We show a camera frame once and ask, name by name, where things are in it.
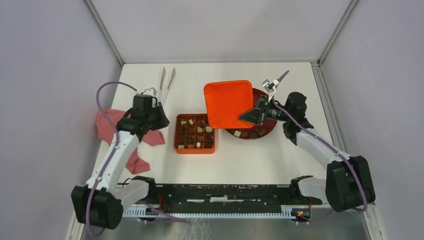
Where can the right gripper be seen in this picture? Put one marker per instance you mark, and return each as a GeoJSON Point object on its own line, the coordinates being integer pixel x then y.
{"type": "Point", "coordinates": [253, 116]}

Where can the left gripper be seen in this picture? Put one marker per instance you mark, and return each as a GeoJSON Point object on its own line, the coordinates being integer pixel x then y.
{"type": "Point", "coordinates": [163, 120]}

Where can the orange box lid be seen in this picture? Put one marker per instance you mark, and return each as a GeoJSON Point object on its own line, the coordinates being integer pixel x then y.
{"type": "Point", "coordinates": [225, 101]}

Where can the metal serving tongs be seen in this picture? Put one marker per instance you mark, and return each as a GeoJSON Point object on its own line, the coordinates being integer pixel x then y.
{"type": "Point", "coordinates": [165, 85]}

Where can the orange chocolate box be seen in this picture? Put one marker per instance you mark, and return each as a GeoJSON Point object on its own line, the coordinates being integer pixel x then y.
{"type": "Point", "coordinates": [190, 137]}

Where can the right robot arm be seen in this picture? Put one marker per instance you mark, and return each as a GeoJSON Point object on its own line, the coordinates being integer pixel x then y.
{"type": "Point", "coordinates": [348, 183]}

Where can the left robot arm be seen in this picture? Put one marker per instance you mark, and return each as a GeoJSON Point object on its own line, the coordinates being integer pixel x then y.
{"type": "Point", "coordinates": [99, 202]}

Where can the white oval chocolate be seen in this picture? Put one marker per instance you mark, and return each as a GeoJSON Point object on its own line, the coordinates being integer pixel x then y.
{"type": "Point", "coordinates": [209, 129]}

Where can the red round tray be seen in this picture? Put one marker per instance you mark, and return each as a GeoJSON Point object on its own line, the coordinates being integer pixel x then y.
{"type": "Point", "coordinates": [255, 132]}

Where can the pink cloth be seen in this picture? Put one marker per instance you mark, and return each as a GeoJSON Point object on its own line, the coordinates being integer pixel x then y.
{"type": "Point", "coordinates": [105, 132]}

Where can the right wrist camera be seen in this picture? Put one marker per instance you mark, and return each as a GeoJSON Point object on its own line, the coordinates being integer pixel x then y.
{"type": "Point", "coordinates": [270, 86]}

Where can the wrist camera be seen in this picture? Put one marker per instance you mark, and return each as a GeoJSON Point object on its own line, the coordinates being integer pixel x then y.
{"type": "Point", "coordinates": [270, 86]}
{"type": "Point", "coordinates": [150, 92]}

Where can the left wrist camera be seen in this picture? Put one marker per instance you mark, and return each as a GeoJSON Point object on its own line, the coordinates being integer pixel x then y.
{"type": "Point", "coordinates": [150, 92]}

